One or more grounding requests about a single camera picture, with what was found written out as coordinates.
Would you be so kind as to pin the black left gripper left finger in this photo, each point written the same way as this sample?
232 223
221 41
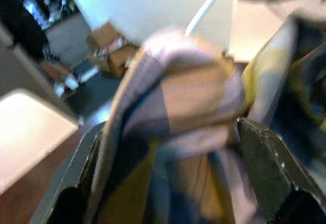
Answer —
66 203

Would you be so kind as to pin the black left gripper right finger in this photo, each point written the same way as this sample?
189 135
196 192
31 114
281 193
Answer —
275 183

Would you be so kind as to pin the yellow plaid shirt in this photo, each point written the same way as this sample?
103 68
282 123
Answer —
178 94

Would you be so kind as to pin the dark brown wooden table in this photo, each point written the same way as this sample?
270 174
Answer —
30 132

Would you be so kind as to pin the dark blue rug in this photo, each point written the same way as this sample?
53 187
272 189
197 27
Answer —
89 99

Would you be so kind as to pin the large brown cardboard box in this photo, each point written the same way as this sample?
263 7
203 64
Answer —
109 43

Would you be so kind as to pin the person with bare legs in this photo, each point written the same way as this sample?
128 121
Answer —
23 25

